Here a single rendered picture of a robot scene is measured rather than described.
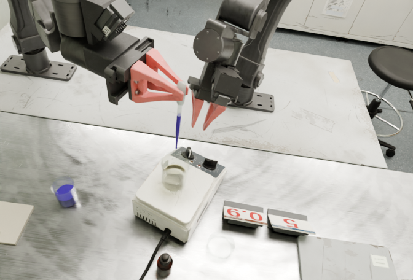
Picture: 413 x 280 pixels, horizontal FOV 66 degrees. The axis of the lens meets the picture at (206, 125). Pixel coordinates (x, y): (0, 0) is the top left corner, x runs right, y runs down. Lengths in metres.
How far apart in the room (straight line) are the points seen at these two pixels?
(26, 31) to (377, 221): 0.95
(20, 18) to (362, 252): 0.92
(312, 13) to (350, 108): 2.08
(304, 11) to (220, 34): 2.53
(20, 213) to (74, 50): 0.38
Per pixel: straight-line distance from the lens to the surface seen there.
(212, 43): 0.57
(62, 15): 0.49
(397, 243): 0.86
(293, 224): 0.73
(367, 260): 0.79
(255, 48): 0.84
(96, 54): 0.48
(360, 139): 1.00
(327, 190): 0.84
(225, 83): 0.57
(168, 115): 0.88
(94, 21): 0.46
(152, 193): 0.64
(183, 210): 0.62
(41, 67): 1.03
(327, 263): 0.74
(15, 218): 0.76
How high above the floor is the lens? 1.54
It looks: 48 degrees down
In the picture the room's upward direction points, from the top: 10 degrees clockwise
